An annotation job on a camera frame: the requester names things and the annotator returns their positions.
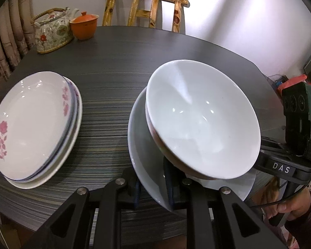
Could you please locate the blue-rimmed white plate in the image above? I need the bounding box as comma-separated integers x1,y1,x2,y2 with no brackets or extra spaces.
28,76,80,183

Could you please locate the floral teapot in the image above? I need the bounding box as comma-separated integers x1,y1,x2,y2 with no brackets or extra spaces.
31,7,80,55

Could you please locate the plain white dish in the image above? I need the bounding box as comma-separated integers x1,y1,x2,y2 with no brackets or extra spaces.
128,85,257,211

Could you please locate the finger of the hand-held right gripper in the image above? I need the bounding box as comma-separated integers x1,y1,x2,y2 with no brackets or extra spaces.
255,150,274,172
260,135,289,151

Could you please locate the white bowl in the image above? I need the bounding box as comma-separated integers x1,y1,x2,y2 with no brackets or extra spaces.
145,60,262,181

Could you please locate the large white plate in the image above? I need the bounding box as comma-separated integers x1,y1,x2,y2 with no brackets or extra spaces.
5,82,83,190

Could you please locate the black cable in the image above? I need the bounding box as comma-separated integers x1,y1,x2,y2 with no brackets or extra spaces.
249,185,311,209

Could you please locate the orange lidded cup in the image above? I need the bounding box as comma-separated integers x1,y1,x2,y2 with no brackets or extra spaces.
69,11,100,41

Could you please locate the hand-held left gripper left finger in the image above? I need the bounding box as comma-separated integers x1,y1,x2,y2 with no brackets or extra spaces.
23,167,143,249

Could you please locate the pink flower blue-rimmed plate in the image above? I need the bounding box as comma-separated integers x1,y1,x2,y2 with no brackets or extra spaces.
0,71,72,181

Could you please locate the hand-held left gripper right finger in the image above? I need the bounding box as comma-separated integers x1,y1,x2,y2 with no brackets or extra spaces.
163,158,288,249

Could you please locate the person's right hand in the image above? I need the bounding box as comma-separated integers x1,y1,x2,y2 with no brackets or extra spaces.
264,187,311,221

